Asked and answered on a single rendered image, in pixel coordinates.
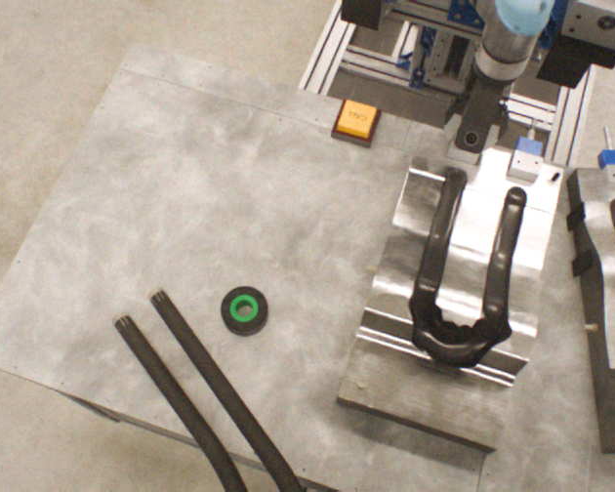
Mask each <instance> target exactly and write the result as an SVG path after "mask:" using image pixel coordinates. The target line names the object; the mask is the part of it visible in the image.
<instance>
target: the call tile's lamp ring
mask: <svg viewBox="0 0 615 492"><path fill-rule="evenodd" d="M346 101H347V100H344V99H343V102H342V105H341V107H340V110H339V113H338V115H337V118H336V120H335V123H334V126H333V128H332V133H335V134H339V135H342V136H347V137H350V138H353V139H357V140H360V141H364V142H367V143H370V142H371V139H373V136H374V133H375V130H376V128H377V124H378V121H379V118H380V115H381V112H382V111H381V110H379V109H377V112H378V113H377V116H376V119H375V122H374V124H372V128H371V131H370V134H369V137H368V139H364V138H361V137H359V136H355V135H352V134H348V133H344V132H340V131H337V130H336V129H337V125H338V122H339V120H340V117H341V114H342V112H343V109H344V106H345V104H346Z"/></svg>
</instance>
